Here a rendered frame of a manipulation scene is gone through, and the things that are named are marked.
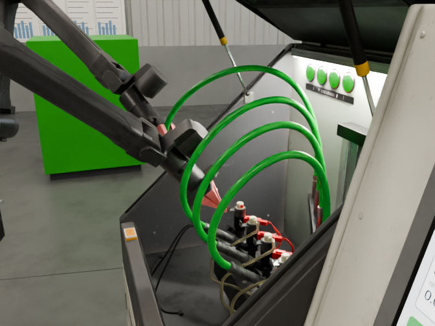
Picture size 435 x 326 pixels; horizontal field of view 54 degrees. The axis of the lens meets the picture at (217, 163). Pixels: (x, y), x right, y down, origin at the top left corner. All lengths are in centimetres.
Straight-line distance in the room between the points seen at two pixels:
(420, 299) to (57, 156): 395
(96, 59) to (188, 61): 627
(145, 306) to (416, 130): 65
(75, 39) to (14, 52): 42
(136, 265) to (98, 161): 327
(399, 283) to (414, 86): 25
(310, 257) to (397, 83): 29
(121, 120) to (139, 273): 39
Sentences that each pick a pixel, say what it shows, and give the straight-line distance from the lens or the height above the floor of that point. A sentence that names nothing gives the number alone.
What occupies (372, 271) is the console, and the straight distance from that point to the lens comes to 63.
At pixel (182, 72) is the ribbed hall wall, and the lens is 740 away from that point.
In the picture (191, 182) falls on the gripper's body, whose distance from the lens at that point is 95.
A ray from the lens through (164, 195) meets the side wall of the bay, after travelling 130.
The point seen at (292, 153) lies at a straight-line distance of 73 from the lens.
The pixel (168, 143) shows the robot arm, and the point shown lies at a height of 127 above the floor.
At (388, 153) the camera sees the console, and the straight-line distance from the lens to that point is 62.
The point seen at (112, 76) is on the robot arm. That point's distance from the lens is 111.
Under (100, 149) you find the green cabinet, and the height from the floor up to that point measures 28.
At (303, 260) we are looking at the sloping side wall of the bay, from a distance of 71.
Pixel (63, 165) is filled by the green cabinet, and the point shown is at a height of 16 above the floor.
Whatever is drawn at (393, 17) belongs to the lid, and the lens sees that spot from 81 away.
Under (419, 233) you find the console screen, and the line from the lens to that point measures 56.
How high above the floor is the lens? 154
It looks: 20 degrees down
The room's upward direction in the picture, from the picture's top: straight up
